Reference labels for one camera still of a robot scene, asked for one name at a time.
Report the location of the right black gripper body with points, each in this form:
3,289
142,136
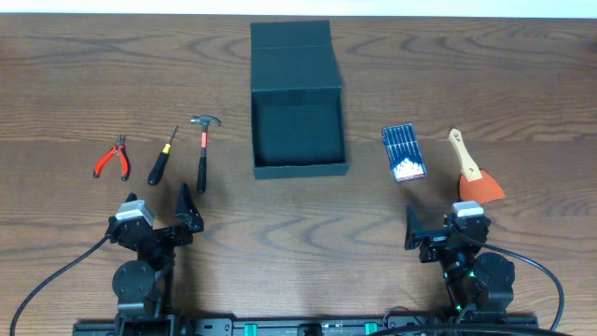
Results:
436,248

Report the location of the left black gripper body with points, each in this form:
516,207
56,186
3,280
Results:
161,234

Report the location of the wooden handled orange scraper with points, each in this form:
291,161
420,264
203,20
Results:
475,184

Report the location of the black yellow screwdriver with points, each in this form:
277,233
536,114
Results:
157,171

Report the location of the blue precision screwdriver set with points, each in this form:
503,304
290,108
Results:
403,151

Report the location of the small claw hammer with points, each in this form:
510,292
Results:
205,121

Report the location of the dark green gift box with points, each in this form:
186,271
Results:
296,101

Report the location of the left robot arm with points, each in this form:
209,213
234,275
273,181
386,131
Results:
144,286

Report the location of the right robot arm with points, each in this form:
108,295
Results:
480,285

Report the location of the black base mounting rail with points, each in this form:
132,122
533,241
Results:
229,327

